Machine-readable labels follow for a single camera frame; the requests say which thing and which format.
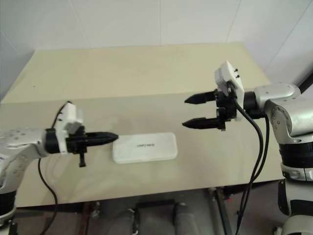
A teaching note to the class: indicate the white plastic pencil case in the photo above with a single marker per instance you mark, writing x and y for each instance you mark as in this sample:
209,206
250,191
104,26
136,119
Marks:
145,148

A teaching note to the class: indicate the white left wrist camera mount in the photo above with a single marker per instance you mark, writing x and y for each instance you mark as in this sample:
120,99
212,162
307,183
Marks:
69,117

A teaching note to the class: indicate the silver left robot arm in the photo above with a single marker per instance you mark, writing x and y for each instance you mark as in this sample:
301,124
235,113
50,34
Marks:
19,142

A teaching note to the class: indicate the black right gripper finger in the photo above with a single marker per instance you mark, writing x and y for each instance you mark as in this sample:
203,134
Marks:
201,98
201,123

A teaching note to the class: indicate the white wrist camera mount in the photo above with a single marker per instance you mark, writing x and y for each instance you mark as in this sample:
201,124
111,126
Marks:
228,73
69,117

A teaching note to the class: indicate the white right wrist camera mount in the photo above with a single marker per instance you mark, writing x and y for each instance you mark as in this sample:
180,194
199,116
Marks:
228,73

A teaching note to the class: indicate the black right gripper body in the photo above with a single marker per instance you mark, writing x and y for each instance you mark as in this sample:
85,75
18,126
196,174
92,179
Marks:
226,107

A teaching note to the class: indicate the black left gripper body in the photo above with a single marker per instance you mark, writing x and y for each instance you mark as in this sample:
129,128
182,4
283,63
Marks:
77,143

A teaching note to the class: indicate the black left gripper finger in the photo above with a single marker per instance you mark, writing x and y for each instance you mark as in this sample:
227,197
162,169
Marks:
99,141
100,135

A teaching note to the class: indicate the black diagonal bar at wall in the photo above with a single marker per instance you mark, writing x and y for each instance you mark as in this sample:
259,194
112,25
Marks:
306,83

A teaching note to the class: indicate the black metal table leg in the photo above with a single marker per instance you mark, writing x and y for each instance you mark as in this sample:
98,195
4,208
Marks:
221,213

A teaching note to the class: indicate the dark grey rounded shape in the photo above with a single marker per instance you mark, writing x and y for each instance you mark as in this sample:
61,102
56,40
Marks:
126,221
185,219

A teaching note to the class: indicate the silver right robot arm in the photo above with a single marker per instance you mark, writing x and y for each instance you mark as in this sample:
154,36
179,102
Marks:
281,102

